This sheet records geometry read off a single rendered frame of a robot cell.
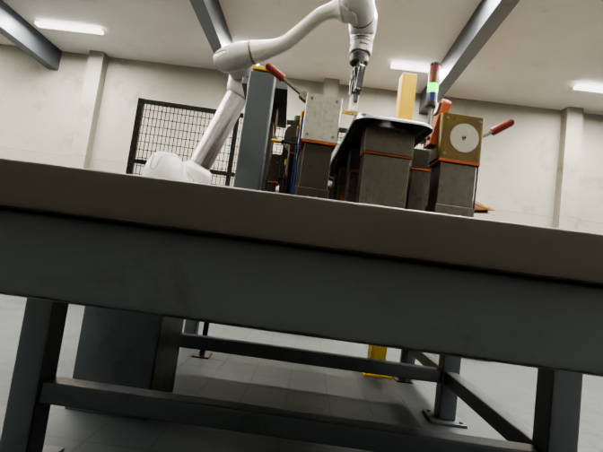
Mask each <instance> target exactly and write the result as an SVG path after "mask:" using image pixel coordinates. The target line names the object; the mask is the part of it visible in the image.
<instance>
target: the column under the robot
mask: <svg viewBox="0 0 603 452"><path fill-rule="evenodd" d="M183 323H184V319H179V318H173V317H161V316H154V315H147V314H141V313H134V312H127V311H121V310H115V309H102V308H95V307H89V306H85V307H84V313H83V322H82V327H81V333H80V337H79V343H78V348H77V354H76V358H75V364H74V374H73V378H75V379H81V380H88V381H94V382H101V383H107V384H113V385H120V386H126V387H138V388H144V389H150V390H156V391H162V392H169V393H174V392H172V391H173V388H174V381H175V376H176V369H177V364H178V357H179V347H180V341H181V335H182V329H183ZM65 409H70V410H76V411H83V412H88V413H100V414H107V415H113V416H119V417H126V418H132V419H137V420H144V421H147V420H148V419H146V418H140V417H134V416H127V415H122V414H115V413H104V412H97V411H91V410H84V409H79V408H73V407H65Z"/></svg>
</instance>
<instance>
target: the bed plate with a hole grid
mask: <svg viewBox="0 0 603 452"><path fill-rule="evenodd" d="M0 207H4V208H12V209H18V210H25V211H32V212H39V213H52V214H59V215H66V216H73V217H80V218H87V219H94V220H101V221H108V222H121V223H128V224H134V225H142V226H148V227H155V228H163V229H169V230H183V231H189V232H196V233H204V234H210V235H217V236H224V237H231V238H238V239H251V240H258V241H265V242H272V243H279V244H285V245H293V246H300V247H306V248H320V249H326V250H334V251H341V252H347V253H355V254H362V255H368V256H381V257H388V258H396V259H402V260H409V261H416V262H423V263H430V264H437V265H450V266H457V267H464V268H471V269H478V270H485V271H492V272H498V273H506V274H518V275H526V276H533V277H539V278H547V279H554V280H560V281H567V282H575V283H587V284H595V285H601V286H603V234H600V233H593V232H586V231H578V230H565V229H557V228H550V227H544V226H537V225H529V224H522V223H515V222H501V221H494V220H487V219H480V218H473V217H466V216H458V215H451V214H444V213H431V212H424V211H417V210H409V209H402V208H395V207H387V206H380V205H373V204H360V203H353V202H346V201H338V200H331V199H324V198H317V197H310V196H297V195H289V194H282V193H275V192H267V191H260V190H254V189H247V188H239V187H226V186H218V185H211V184H204V183H197V182H190V181H183V180H176V179H168V178H155V177H147V176H141V175H134V174H126V173H119V172H112V171H105V170H97V169H84V168H77V167H70V166H63V165H56V164H48V163H41V162H34V161H21V160H14V159H6V158H0Z"/></svg>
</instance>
